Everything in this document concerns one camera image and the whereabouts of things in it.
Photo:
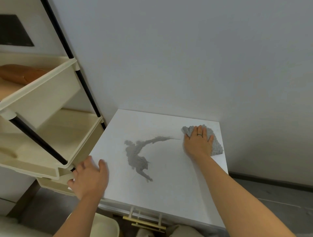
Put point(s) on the person's right hand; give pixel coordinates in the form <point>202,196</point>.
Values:
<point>198,146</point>

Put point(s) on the white wardrobe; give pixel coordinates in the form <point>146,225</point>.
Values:
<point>12,185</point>

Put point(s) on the grey dust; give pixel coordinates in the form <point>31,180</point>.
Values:
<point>133,156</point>

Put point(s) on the cream box orange lid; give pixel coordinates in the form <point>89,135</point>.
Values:
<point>7,89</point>

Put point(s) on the white bedside drawer cabinet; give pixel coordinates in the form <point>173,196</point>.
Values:
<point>176,190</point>

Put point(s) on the person's left forearm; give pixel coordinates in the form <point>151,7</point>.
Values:
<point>78,217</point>

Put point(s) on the black wall panel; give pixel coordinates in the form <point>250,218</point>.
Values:
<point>12,31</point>

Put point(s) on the person's right forearm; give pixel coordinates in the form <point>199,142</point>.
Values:
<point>239,195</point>

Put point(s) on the cream plastic waste bin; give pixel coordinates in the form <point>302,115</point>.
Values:
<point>105,227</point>

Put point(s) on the beige trousers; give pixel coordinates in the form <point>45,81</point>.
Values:
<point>181,232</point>

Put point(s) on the person's left hand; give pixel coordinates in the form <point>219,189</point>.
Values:
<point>90,180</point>

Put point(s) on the grey cleaning cloth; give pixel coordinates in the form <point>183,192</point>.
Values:
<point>217,146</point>

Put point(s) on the cream tiered storage rack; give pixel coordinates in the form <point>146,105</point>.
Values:
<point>53,97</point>

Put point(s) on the brown cylindrical pouch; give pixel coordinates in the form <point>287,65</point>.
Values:
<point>22,73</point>

